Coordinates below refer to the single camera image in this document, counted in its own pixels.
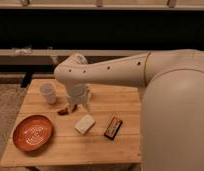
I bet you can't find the white sponge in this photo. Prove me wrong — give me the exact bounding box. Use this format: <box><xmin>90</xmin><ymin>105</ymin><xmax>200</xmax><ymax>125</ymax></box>
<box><xmin>75</xmin><ymin>115</ymin><xmax>95</xmax><ymax>135</ymax></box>

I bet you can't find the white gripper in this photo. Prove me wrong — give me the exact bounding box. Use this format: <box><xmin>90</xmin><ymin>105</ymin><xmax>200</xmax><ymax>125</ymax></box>
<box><xmin>66</xmin><ymin>83</ymin><xmax>90</xmax><ymax>112</ymax></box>

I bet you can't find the dark snack bar package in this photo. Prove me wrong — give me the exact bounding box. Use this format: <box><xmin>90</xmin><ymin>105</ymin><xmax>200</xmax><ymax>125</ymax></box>
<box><xmin>104</xmin><ymin>117</ymin><xmax>123</xmax><ymax>140</ymax></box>

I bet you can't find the orange ceramic bowl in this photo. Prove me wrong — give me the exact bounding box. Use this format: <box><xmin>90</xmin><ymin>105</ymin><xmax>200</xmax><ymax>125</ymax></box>
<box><xmin>13</xmin><ymin>115</ymin><xmax>53</xmax><ymax>152</ymax></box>

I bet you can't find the red chili pepper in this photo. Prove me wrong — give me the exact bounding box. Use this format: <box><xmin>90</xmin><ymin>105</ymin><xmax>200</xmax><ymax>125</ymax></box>
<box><xmin>57</xmin><ymin>107</ymin><xmax>73</xmax><ymax>116</ymax></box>

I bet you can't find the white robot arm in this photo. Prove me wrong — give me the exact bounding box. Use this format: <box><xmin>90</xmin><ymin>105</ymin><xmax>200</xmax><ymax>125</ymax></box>
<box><xmin>54</xmin><ymin>49</ymin><xmax>204</xmax><ymax>171</ymax></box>

